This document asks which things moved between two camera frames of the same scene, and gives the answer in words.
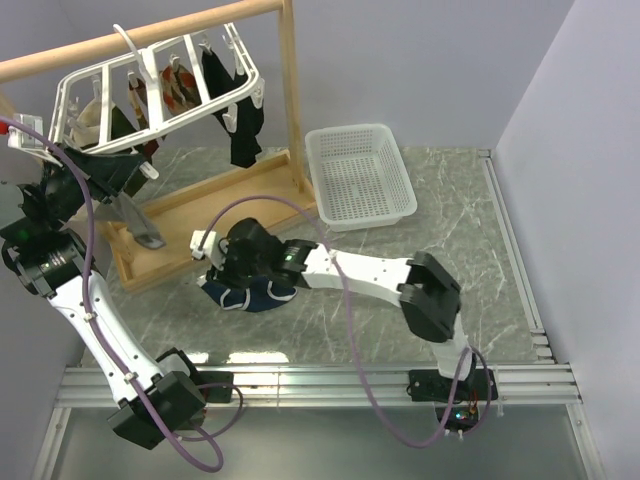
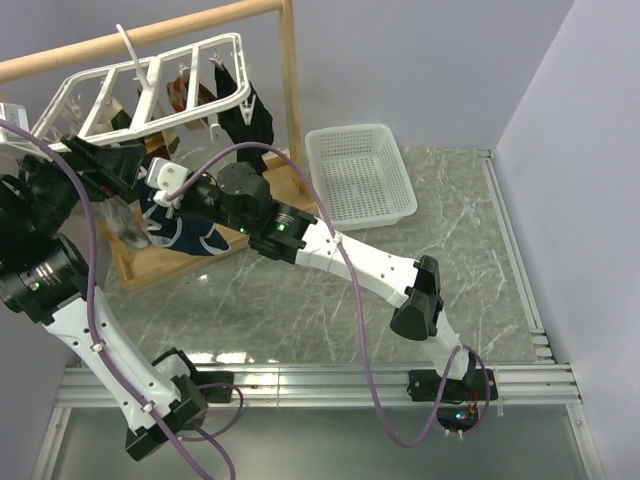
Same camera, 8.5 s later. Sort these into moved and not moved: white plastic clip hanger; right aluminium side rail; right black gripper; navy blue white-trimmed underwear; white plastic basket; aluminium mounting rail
Moved: right black gripper; navy blue white-trimmed underwear; white plastic clip hanger
Not moved: white plastic basket; aluminium mounting rail; right aluminium side rail
